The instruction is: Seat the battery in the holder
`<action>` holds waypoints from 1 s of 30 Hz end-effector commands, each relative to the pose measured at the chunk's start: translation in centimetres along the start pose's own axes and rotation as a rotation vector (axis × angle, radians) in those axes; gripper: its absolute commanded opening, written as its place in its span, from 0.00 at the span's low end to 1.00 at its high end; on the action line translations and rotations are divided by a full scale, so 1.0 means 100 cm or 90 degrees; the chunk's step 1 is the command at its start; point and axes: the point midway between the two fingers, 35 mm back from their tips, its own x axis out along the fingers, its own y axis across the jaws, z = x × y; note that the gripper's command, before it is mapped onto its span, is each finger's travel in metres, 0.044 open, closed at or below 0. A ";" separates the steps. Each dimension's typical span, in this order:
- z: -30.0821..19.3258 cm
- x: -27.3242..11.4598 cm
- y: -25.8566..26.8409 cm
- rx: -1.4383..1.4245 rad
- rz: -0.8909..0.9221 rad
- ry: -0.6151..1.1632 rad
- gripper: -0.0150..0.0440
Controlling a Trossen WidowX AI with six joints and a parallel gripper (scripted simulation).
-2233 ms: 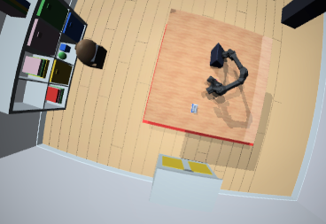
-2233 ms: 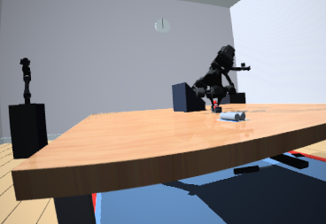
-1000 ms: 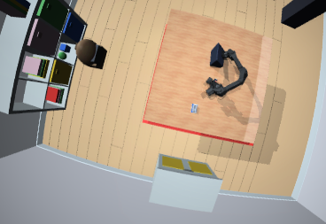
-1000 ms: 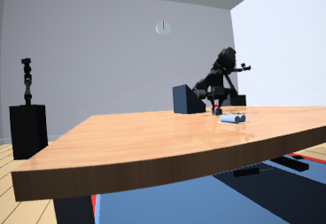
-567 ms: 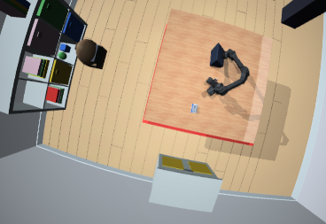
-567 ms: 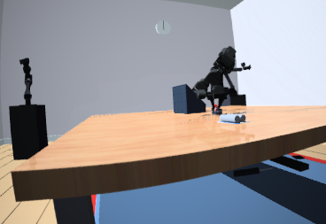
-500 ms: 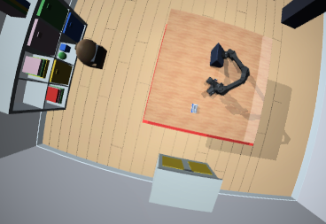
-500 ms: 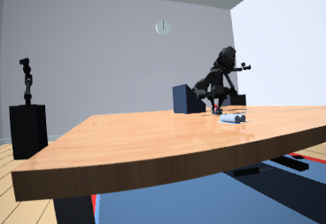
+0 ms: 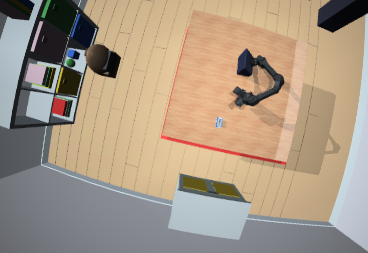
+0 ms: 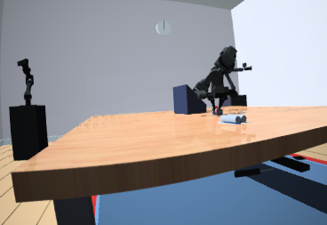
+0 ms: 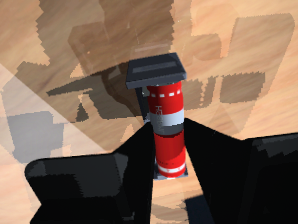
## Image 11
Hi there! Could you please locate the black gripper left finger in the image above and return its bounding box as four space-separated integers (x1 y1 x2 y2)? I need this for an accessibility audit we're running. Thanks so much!
24 121 156 224

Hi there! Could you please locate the red and silver battery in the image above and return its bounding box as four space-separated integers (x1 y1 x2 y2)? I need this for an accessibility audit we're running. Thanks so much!
147 80 186 178

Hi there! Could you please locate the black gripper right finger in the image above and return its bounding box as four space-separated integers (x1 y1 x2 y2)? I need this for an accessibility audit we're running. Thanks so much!
184 118 298 224

